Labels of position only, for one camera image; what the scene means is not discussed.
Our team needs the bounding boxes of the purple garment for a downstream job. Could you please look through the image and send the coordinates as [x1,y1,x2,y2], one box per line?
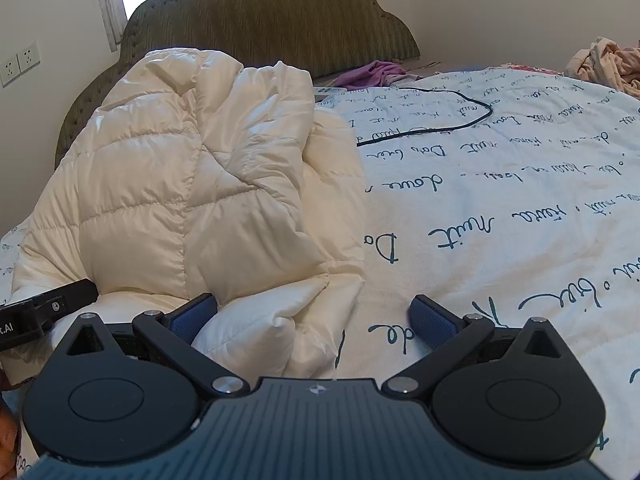
[329,60,422,91]

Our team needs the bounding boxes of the black cable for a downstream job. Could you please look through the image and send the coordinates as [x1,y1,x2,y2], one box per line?
[354,86,496,149]

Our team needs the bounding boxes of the peach clothes pile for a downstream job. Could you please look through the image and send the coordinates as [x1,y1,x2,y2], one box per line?
[564,37,640,99]

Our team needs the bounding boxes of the green upholstered headboard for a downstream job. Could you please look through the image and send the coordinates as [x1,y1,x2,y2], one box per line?
[55,0,420,159]

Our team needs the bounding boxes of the cream puffer jacket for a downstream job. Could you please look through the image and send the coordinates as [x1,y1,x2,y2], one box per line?
[12,48,364,381]

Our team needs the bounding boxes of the floral patterned cloth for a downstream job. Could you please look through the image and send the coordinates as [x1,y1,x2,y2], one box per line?
[494,63,563,76]

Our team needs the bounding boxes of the white wall socket pair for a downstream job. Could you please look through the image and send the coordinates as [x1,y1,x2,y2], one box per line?
[0,41,41,88]

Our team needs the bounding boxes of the white remote control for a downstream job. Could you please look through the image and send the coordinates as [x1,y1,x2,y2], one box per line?
[314,87,345,103]

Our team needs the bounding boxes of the white script-print bedsheet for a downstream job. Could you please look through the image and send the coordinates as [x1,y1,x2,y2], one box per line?
[1,68,639,479]

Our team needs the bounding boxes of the person's left hand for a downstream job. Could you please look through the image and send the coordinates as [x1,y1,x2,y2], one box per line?
[0,401,17,476]

